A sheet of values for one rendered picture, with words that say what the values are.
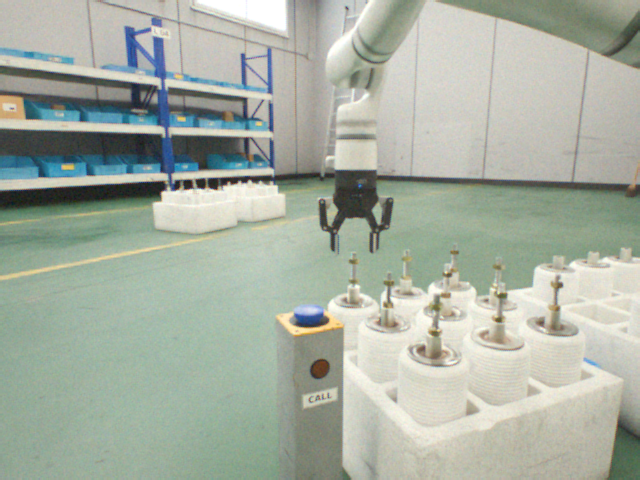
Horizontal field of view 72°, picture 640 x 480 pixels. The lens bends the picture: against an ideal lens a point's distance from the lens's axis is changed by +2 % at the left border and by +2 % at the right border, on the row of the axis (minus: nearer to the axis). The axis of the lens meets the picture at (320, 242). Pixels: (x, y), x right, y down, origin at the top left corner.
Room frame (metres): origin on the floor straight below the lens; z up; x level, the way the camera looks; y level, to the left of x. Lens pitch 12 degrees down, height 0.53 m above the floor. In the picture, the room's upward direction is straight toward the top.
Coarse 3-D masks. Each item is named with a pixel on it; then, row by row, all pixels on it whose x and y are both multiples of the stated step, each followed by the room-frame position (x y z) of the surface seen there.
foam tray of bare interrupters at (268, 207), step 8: (240, 200) 3.28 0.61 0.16; (248, 200) 3.23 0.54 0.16; (256, 200) 3.25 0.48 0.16; (264, 200) 3.33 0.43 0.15; (272, 200) 3.40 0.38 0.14; (280, 200) 3.48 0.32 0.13; (240, 208) 3.28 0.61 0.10; (248, 208) 3.24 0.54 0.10; (256, 208) 3.25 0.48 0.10; (264, 208) 3.32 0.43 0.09; (272, 208) 3.40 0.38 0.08; (280, 208) 3.48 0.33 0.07; (240, 216) 3.28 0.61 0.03; (248, 216) 3.24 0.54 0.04; (256, 216) 3.25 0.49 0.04; (264, 216) 3.32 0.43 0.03; (272, 216) 3.40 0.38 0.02; (280, 216) 3.48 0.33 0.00
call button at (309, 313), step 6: (300, 306) 0.55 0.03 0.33; (306, 306) 0.55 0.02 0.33; (312, 306) 0.55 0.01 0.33; (318, 306) 0.55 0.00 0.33; (294, 312) 0.53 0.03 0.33; (300, 312) 0.52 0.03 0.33; (306, 312) 0.52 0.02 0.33; (312, 312) 0.52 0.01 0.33; (318, 312) 0.52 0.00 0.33; (324, 312) 0.54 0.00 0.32; (300, 318) 0.52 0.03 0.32; (306, 318) 0.52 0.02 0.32; (312, 318) 0.52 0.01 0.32; (318, 318) 0.52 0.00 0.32
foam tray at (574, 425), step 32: (352, 352) 0.72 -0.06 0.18; (352, 384) 0.62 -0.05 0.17; (384, 384) 0.61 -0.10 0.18; (576, 384) 0.61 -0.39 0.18; (608, 384) 0.61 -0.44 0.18; (352, 416) 0.62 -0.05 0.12; (384, 416) 0.54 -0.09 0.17; (480, 416) 0.53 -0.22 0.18; (512, 416) 0.53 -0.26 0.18; (544, 416) 0.55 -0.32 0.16; (576, 416) 0.58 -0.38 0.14; (608, 416) 0.62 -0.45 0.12; (352, 448) 0.62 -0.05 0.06; (384, 448) 0.54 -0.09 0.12; (416, 448) 0.47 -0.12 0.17; (448, 448) 0.48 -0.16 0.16; (480, 448) 0.51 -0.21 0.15; (512, 448) 0.53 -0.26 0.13; (544, 448) 0.56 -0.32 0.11; (576, 448) 0.59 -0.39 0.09; (608, 448) 0.62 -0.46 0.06
